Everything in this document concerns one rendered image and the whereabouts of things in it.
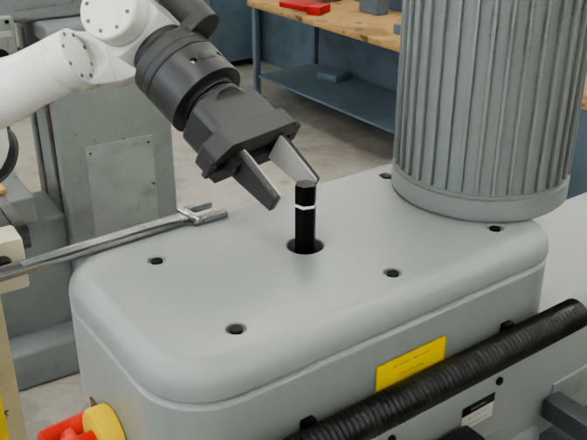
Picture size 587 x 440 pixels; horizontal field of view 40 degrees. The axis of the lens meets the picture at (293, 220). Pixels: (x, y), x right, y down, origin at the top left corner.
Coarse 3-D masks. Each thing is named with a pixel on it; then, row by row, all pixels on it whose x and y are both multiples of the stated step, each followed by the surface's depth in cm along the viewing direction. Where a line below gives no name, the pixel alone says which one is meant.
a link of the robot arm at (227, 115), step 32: (192, 64) 80; (224, 64) 81; (160, 96) 81; (192, 96) 81; (224, 96) 81; (256, 96) 83; (192, 128) 80; (224, 128) 77; (256, 128) 79; (288, 128) 82; (224, 160) 79; (256, 160) 83
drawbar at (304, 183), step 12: (300, 192) 78; (312, 192) 78; (300, 204) 78; (312, 204) 78; (300, 216) 79; (312, 216) 79; (300, 228) 79; (312, 228) 79; (300, 240) 80; (312, 240) 80; (300, 252) 81; (312, 252) 81
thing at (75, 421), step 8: (72, 416) 85; (80, 416) 85; (56, 424) 84; (64, 424) 84; (72, 424) 84; (80, 424) 84; (40, 432) 83; (48, 432) 83; (56, 432) 83; (80, 432) 84
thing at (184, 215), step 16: (192, 208) 87; (208, 208) 89; (144, 224) 83; (160, 224) 84; (176, 224) 84; (192, 224) 85; (96, 240) 80; (112, 240) 80; (128, 240) 81; (48, 256) 78; (64, 256) 78; (80, 256) 79; (0, 272) 75; (16, 272) 75
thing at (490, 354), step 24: (552, 312) 86; (576, 312) 86; (504, 336) 81; (528, 336) 82; (552, 336) 84; (456, 360) 78; (480, 360) 78; (504, 360) 80; (408, 384) 74; (432, 384) 75; (456, 384) 76; (360, 408) 71; (384, 408) 72; (408, 408) 73; (312, 432) 68; (336, 432) 69; (360, 432) 70; (384, 432) 72
